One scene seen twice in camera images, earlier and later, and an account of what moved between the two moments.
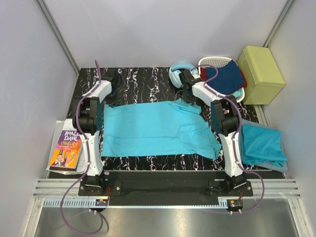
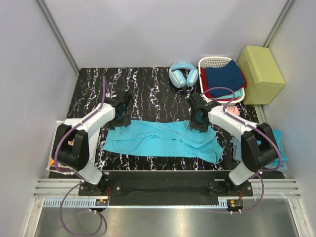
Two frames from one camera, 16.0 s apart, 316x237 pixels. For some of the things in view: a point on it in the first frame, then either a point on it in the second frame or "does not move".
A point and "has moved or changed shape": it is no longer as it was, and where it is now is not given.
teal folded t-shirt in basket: (239, 93) does not move
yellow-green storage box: (264, 79) does not move
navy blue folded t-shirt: (230, 78) does not move
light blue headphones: (175, 70) does not move
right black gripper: (188, 99) → (192, 124)
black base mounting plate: (166, 187) does not move
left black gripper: (112, 91) → (119, 122)
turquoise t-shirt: (172, 128) has moved or changed shape
